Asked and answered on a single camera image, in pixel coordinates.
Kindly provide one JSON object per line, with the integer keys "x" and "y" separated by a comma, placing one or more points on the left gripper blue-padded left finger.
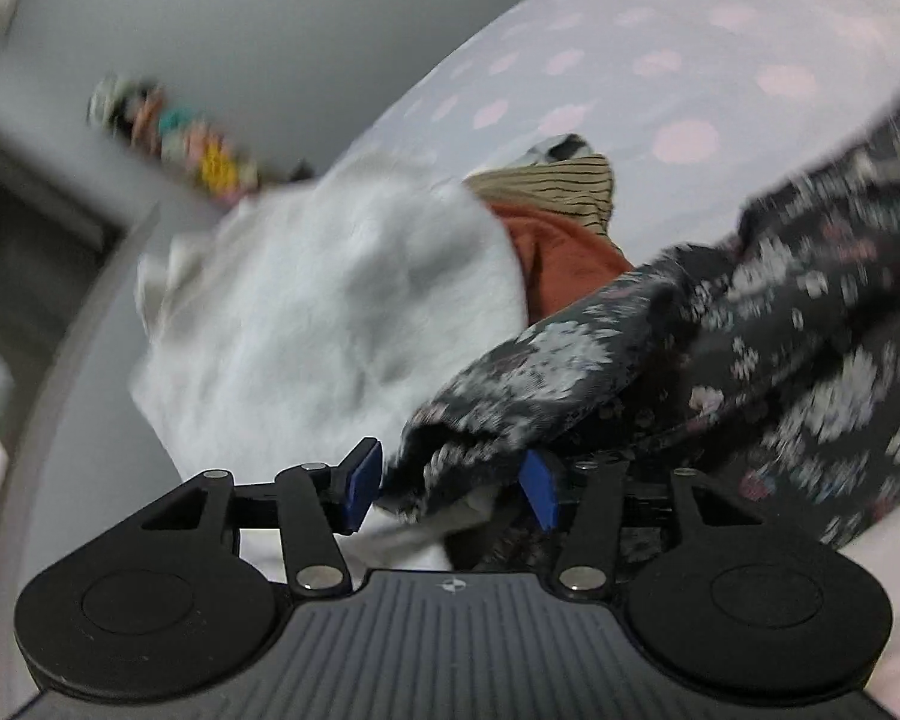
{"x": 354, "y": 485}

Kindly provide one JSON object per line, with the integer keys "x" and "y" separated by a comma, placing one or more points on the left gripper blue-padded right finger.
{"x": 538, "y": 483}

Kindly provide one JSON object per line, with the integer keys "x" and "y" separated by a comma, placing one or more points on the black floral garment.
{"x": 770, "y": 361}

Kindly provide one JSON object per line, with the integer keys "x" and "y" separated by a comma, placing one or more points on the white fleece garment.
{"x": 319, "y": 314}

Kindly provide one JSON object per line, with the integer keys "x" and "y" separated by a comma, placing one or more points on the rust orange garment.
{"x": 561, "y": 261}

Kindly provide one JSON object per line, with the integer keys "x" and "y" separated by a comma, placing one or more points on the tan striped garment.
{"x": 579, "y": 191}

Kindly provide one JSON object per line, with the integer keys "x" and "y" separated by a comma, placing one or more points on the black and white garment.
{"x": 554, "y": 150}

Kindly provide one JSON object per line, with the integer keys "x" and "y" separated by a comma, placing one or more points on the row of plush toys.
{"x": 138, "y": 112}

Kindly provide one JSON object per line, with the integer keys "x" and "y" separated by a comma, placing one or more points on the pink-dotted light bedsheet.
{"x": 697, "y": 103}

